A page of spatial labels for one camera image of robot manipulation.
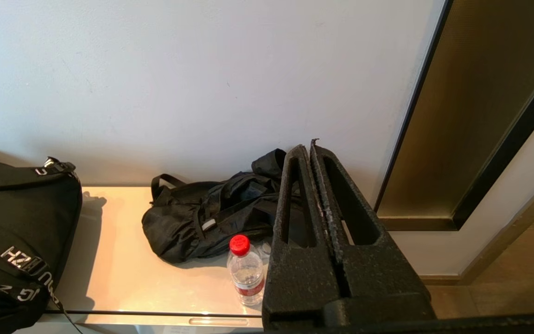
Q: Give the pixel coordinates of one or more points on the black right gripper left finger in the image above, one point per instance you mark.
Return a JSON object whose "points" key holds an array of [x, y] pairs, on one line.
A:
{"points": [[295, 278]]}

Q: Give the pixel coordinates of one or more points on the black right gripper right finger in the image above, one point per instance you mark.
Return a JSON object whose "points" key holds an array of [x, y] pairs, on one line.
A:
{"points": [[387, 287]]}

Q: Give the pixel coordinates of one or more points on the small clear plastic item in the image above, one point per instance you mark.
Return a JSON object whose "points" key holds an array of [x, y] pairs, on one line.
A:
{"points": [[264, 248]]}

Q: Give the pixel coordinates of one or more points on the red cap water bottle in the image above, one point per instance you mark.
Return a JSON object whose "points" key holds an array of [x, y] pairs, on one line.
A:
{"points": [[246, 273]]}

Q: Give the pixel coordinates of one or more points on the crumpled black nylon bag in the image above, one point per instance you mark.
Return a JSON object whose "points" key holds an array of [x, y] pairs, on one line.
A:
{"points": [[193, 222]]}

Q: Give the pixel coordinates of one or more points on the brown wooden baseboard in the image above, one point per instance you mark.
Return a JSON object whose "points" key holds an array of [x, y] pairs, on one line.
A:
{"points": [[517, 227]]}

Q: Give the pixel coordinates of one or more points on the black backpack with HZ print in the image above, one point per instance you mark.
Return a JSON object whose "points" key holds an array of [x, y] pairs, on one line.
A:
{"points": [[16, 208]]}

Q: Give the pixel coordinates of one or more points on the dark brown door frame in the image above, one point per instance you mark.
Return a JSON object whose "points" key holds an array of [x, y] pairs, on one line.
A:
{"points": [[471, 116]]}

